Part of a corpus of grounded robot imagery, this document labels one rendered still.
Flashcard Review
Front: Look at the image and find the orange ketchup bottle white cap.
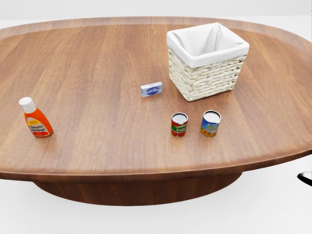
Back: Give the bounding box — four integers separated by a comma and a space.
19, 97, 54, 138

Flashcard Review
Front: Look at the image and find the small blue white box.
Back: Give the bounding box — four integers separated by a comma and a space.
140, 81, 164, 98

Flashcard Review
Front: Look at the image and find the red tomato sauce tin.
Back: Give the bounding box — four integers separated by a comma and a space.
171, 112, 189, 137

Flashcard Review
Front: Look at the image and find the blue yellow soup tin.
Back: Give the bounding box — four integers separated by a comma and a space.
200, 110, 222, 137

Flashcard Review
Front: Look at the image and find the white woven lined basket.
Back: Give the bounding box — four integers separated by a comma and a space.
166, 22, 250, 102

